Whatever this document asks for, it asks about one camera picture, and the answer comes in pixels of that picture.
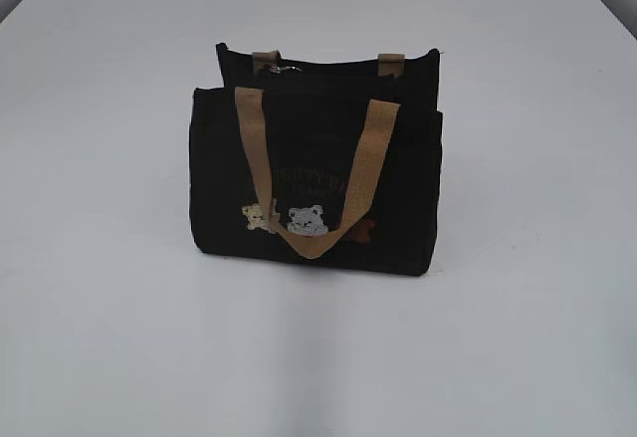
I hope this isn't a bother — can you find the silver zipper pull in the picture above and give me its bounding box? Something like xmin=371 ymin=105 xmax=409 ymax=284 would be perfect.
xmin=269 ymin=66 xmax=303 ymax=74

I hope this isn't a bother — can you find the black canvas tote bag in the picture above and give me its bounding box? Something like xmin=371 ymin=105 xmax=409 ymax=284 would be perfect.
xmin=188 ymin=43 xmax=443 ymax=277

